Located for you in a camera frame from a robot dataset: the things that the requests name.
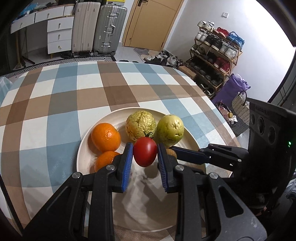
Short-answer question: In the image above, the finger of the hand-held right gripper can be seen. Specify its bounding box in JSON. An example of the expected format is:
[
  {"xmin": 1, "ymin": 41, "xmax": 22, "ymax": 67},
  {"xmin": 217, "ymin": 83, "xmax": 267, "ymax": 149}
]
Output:
[{"xmin": 170, "ymin": 143, "xmax": 250, "ymax": 172}]

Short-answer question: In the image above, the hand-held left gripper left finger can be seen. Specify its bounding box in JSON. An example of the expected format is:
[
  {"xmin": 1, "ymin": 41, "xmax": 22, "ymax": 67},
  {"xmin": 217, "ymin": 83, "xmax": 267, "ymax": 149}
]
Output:
[{"xmin": 22, "ymin": 142, "xmax": 134, "ymax": 241}]

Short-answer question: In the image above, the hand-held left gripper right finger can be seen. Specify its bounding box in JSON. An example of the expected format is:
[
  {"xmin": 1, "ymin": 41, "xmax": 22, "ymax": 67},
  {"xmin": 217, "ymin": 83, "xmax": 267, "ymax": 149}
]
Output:
[{"xmin": 157, "ymin": 142, "xmax": 269, "ymax": 241}]

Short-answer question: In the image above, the brown longan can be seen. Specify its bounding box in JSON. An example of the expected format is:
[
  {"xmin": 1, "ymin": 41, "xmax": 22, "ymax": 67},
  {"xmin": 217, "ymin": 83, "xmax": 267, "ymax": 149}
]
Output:
[{"xmin": 166, "ymin": 148, "xmax": 178, "ymax": 160}]

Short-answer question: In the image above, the red tomato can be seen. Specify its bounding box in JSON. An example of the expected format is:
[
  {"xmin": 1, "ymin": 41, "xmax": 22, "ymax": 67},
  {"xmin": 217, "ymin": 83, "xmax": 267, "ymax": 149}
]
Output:
[{"xmin": 133, "ymin": 137, "xmax": 158, "ymax": 167}]

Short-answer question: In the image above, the small orange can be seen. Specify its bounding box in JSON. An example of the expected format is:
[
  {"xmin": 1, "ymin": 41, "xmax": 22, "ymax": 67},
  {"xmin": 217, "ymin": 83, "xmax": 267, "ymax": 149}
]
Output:
[{"xmin": 94, "ymin": 151, "xmax": 121, "ymax": 173}]

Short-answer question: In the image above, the green pear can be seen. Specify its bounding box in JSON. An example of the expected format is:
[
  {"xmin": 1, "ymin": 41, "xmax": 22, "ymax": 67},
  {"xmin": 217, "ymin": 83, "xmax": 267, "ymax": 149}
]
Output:
[{"xmin": 157, "ymin": 114, "xmax": 185, "ymax": 149}]

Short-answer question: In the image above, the large orange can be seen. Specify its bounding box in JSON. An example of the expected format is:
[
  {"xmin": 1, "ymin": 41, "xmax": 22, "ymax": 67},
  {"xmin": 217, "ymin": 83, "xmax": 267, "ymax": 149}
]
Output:
[{"xmin": 91, "ymin": 123, "xmax": 122, "ymax": 153}]

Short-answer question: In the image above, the bumpy green guava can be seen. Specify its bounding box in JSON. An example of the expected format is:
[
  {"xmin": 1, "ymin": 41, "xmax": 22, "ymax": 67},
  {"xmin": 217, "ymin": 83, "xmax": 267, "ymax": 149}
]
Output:
[{"xmin": 125, "ymin": 111, "xmax": 156, "ymax": 142}]

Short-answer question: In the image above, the cream round plate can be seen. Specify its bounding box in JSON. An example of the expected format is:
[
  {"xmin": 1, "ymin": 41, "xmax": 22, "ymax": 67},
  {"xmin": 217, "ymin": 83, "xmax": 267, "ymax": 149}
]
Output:
[{"xmin": 76, "ymin": 108, "xmax": 208, "ymax": 232}]

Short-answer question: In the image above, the dark woven basket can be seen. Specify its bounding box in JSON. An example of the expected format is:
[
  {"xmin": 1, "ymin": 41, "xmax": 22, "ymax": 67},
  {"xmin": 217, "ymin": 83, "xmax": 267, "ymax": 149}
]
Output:
[{"xmin": 232, "ymin": 90, "xmax": 251, "ymax": 137}]

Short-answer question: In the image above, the purple bag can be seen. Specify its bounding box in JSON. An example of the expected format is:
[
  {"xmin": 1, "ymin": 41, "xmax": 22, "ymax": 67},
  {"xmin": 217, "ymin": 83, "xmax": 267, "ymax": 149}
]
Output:
[{"xmin": 211, "ymin": 74, "xmax": 251, "ymax": 109}]

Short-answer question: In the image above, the wooden shoe rack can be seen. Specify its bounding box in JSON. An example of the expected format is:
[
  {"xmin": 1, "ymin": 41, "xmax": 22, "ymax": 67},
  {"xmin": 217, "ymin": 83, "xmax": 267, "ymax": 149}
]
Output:
[{"xmin": 186, "ymin": 38, "xmax": 243, "ymax": 99}]

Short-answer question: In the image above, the brown cardboard box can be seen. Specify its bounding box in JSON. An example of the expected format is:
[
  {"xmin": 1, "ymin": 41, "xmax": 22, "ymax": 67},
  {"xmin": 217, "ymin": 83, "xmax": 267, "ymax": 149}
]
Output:
[{"xmin": 177, "ymin": 65, "xmax": 197, "ymax": 79}]

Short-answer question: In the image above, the pile of sneakers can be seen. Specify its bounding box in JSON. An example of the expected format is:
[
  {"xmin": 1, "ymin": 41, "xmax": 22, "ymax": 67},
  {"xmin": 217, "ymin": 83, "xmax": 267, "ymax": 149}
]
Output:
[{"xmin": 143, "ymin": 50, "xmax": 185, "ymax": 69}]

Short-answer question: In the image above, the shoe rack with shoes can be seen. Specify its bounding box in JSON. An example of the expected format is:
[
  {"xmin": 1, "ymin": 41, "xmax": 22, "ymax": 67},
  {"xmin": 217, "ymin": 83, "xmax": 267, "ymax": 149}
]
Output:
[{"xmin": 188, "ymin": 20, "xmax": 245, "ymax": 98}]

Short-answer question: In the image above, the grey door mat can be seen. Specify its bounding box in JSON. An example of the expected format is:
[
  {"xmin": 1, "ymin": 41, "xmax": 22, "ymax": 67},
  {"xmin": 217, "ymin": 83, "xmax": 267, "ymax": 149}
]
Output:
[{"xmin": 134, "ymin": 47, "xmax": 153, "ymax": 61}]

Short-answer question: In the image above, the black white chevron rug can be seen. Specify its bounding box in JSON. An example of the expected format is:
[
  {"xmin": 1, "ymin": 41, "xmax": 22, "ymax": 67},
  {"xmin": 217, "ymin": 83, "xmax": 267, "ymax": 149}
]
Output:
[{"xmin": 0, "ymin": 55, "xmax": 116, "ymax": 77}]

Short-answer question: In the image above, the wooden door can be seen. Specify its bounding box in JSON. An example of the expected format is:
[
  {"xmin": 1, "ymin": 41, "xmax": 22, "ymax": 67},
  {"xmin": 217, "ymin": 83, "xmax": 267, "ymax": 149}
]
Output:
[{"xmin": 122, "ymin": 0, "xmax": 185, "ymax": 50}]

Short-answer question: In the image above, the silver suitcase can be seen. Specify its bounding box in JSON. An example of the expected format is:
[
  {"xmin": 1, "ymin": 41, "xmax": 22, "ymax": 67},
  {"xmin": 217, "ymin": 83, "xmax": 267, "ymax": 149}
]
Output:
[{"xmin": 92, "ymin": 5, "xmax": 128, "ymax": 56}]

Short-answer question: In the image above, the beige suitcase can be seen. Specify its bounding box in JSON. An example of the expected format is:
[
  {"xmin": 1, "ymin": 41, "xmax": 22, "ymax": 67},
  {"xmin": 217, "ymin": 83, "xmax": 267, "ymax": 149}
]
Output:
[{"xmin": 71, "ymin": 2, "xmax": 101, "ymax": 55}]

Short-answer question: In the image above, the white desk with drawers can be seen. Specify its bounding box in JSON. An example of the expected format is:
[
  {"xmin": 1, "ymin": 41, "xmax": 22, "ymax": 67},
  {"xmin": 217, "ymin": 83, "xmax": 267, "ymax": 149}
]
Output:
[{"xmin": 10, "ymin": 4, "xmax": 75, "ymax": 55}]

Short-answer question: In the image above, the blue plastic bag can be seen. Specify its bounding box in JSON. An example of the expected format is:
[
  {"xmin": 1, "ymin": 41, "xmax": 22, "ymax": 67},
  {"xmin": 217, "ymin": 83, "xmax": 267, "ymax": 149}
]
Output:
[{"xmin": 20, "ymin": 2, "xmax": 47, "ymax": 16}]

